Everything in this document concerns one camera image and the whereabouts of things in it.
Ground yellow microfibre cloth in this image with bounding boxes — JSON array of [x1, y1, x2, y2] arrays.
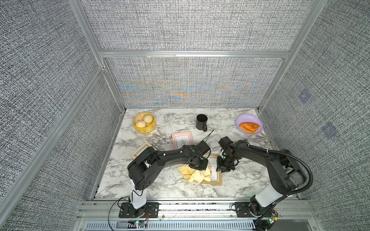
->
[[178, 165, 212, 183]]

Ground wooden picture frame deer print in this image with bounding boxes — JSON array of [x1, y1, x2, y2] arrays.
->
[[202, 154, 222, 186]]

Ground pink picture frame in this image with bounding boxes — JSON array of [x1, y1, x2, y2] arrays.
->
[[172, 131, 193, 150]]

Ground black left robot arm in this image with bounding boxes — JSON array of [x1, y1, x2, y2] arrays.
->
[[127, 141, 211, 209]]

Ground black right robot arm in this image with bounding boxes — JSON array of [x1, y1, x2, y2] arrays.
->
[[217, 137, 314, 218]]

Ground black mug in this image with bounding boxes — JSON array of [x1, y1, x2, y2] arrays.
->
[[196, 114, 208, 132]]

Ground orange food in bowl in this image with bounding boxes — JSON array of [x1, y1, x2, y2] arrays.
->
[[239, 122, 260, 134]]

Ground purple bowl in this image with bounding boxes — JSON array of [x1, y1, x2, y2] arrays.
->
[[236, 114, 264, 135]]

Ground right steamed bun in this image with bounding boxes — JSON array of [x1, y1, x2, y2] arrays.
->
[[143, 114, 154, 126]]

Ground steamed bun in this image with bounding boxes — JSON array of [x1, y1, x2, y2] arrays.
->
[[143, 114, 154, 126], [135, 120, 146, 128]]

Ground yellow bamboo steamer basket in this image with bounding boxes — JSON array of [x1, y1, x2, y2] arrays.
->
[[133, 112, 157, 134]]

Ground left steamed bun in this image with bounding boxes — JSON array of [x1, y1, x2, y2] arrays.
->
[[135, 120, 146, 128]]

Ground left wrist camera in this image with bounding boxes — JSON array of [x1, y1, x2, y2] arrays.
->
[[194, 141, 211, 156]]

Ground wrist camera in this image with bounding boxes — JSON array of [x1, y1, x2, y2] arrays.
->
[[194, 141, 211, 156], [218, 136, 234, 151]]

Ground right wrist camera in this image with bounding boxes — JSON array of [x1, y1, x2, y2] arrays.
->
[[218, 136, 234, 151]]

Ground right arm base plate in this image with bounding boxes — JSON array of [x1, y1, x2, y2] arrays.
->
[[234, 201, 276, 218]]

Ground light wood picture frame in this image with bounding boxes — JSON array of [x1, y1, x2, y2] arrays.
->
[[131, 142, 153, 159]]

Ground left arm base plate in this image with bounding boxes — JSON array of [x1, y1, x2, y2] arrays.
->
[[119, 202, 159, 219]]

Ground black corrugated cable conduit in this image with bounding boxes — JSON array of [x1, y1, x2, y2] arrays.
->
[[247, 142, 314, 194]]

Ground aluminium front rail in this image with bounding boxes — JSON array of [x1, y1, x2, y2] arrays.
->
[[74, 197, 324, 231]]

